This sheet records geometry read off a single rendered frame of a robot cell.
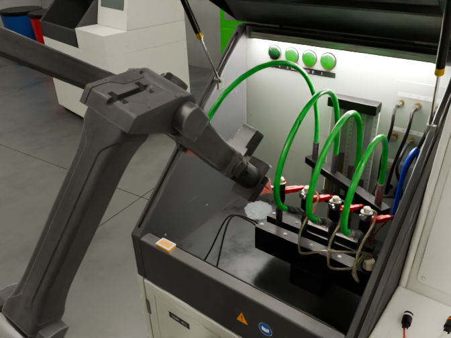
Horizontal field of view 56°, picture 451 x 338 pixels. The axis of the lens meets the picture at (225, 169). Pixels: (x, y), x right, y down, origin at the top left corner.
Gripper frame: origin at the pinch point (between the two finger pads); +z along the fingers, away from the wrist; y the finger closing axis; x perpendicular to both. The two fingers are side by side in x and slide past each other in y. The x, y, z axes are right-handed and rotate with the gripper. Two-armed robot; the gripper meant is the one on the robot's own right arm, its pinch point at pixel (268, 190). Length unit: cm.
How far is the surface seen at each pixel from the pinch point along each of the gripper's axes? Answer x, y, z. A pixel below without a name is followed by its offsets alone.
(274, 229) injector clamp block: 0.1, -8.1, 11.9
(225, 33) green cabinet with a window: 258, 111, 150
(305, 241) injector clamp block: -9.0, -6.2, 13.8
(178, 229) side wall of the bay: 28.7, -25.6, 8.0
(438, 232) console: -37.5, 11.5, 10.2
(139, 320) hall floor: 80, -88, 70
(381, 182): -20.3, 16.2, 10.2
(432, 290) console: -40.4, 0.3, 18.3
